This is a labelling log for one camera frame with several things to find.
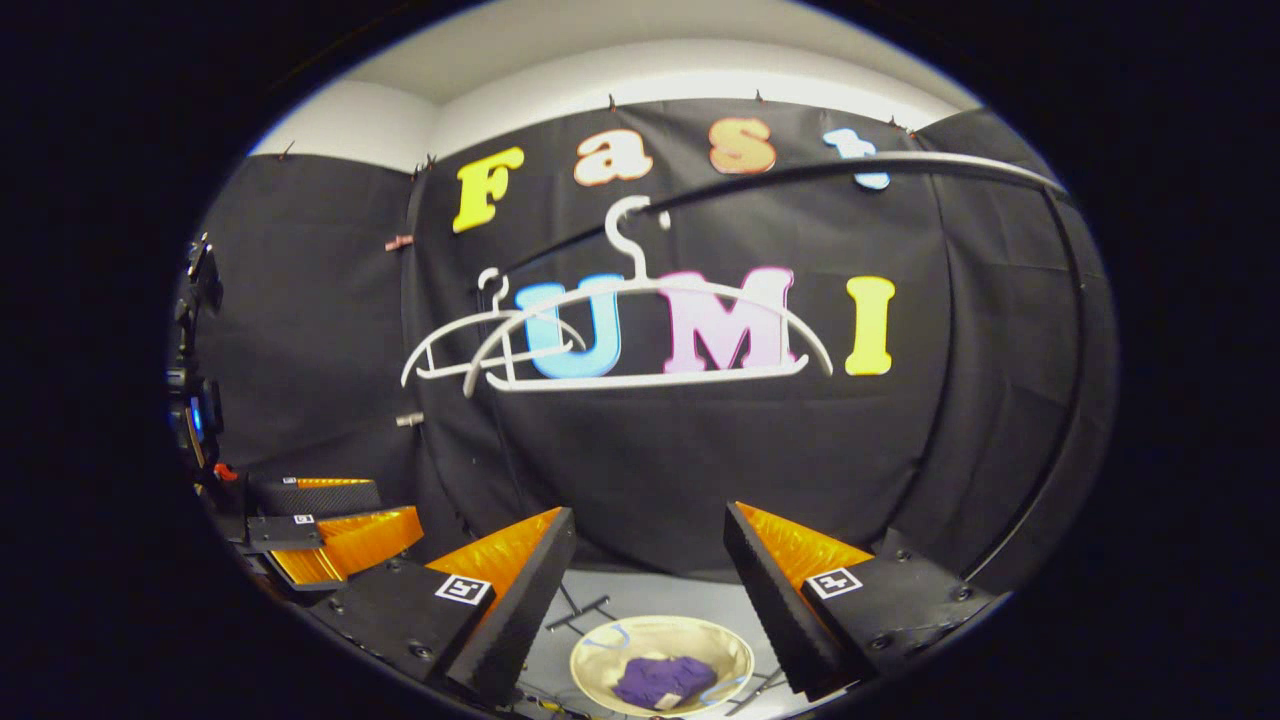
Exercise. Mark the purple knit cardigan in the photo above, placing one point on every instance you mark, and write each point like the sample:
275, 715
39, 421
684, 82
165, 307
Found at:
660, 680

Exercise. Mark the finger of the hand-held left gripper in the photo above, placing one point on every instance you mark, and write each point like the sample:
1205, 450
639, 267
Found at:
285, 533
320, 498

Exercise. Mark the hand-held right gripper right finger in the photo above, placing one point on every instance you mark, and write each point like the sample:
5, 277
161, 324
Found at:
770, 600

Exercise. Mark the row of black binder clips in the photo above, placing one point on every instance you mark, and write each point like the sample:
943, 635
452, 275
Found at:
611, 102

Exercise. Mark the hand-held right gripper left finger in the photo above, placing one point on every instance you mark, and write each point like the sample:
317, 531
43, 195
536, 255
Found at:
525, 610

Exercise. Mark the white plastic hanger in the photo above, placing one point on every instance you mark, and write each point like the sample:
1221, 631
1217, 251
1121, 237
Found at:
640, 379
450, 372

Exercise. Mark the black backdrop cloth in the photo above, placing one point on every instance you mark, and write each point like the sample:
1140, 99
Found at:
700, 460

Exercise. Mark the beige laundry hamper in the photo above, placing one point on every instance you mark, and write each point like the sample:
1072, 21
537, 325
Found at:
610, 655

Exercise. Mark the black clothes rack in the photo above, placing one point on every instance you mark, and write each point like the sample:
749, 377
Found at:
800, 172

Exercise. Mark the silver cloth clip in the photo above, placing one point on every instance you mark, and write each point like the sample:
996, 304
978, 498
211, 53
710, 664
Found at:
408, 419

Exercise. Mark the reddish cloth clip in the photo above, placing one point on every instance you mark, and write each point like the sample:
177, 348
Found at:
398, 242

